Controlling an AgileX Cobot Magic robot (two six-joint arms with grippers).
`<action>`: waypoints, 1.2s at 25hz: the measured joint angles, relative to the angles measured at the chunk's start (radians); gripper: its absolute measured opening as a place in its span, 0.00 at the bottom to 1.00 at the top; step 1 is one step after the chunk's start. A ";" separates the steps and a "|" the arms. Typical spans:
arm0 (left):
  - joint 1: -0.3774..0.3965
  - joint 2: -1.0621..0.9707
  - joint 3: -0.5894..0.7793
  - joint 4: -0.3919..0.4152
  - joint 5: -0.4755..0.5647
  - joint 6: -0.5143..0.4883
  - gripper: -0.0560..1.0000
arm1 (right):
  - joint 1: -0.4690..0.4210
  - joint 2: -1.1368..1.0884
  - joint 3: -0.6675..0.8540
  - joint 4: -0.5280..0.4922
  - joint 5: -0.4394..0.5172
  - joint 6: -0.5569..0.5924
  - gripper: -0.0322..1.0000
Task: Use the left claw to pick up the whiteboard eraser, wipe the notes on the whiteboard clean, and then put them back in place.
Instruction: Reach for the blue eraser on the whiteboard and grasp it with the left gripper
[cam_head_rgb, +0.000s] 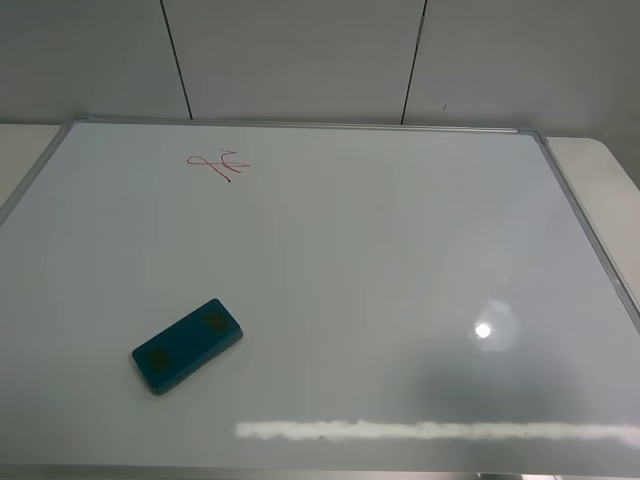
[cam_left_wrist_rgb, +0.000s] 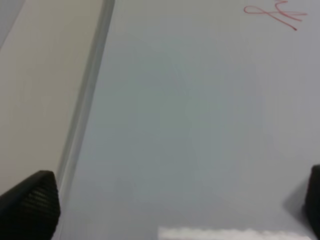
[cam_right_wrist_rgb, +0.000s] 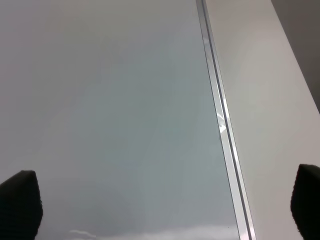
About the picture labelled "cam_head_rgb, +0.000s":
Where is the red marker scribble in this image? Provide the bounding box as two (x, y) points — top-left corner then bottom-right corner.
(185, 149), (250, 183)

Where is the white aluminium-framed whiteboard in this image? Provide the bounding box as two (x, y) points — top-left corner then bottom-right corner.
(1, 118), (639, 479)

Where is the teal whiteboard eraser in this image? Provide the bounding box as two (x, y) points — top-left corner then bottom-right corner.
(131, 299), (244, 396)

